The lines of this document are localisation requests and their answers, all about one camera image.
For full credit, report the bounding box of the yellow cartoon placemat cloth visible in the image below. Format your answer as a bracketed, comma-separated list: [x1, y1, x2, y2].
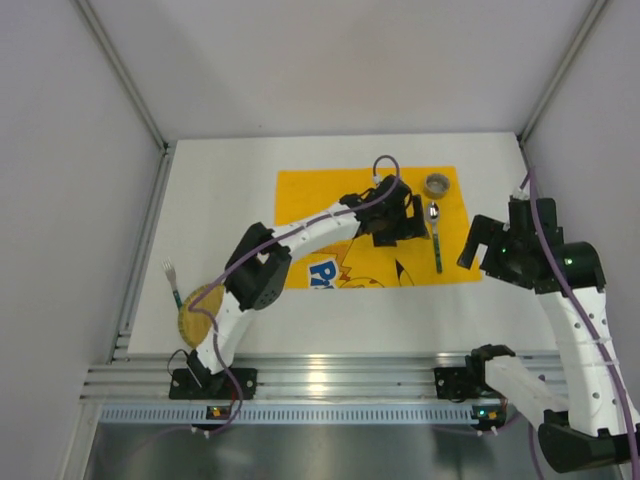
[274, 166, 482, 289]

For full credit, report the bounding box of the fork with green handle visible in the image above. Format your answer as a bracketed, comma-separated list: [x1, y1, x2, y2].
[162, 258, 182, 310]

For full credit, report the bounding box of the round woven bamboo plate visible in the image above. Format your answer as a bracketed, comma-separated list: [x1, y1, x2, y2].
[178, 285, 224, 349]

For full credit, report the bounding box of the spoon with green handle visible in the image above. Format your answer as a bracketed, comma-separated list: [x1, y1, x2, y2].
[425, 201, 443, 274]

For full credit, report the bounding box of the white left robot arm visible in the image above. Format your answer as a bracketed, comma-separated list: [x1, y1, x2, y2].
[186, 174, 427, 389]

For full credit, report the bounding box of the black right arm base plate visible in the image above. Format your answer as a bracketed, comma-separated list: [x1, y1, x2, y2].
[433, 367, 500, 403]

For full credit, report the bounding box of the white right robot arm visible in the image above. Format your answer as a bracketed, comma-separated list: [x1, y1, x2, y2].
[457, 198, 639, 478]

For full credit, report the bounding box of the aluminium mounting rail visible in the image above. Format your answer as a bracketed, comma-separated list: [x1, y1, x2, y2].
[79, 319, 571, 401]

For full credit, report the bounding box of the perforated grey cable duct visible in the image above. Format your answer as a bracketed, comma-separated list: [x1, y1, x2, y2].
[100, 403, 506, 428]

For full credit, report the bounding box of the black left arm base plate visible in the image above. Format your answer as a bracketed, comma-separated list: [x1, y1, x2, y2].
[168, 367, 258, 400]

